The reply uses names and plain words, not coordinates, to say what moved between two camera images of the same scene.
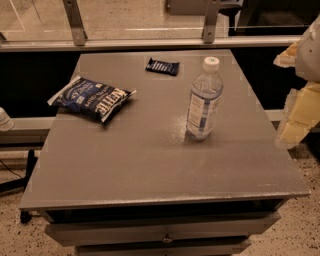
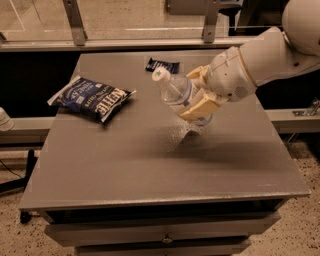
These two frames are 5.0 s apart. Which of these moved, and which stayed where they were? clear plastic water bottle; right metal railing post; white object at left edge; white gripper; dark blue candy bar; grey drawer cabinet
Moved: clear plastic water bottle; white gripper
Stayed: grey drawer cabinet; white object at left edge; dark blue candy bar; right metal railing post
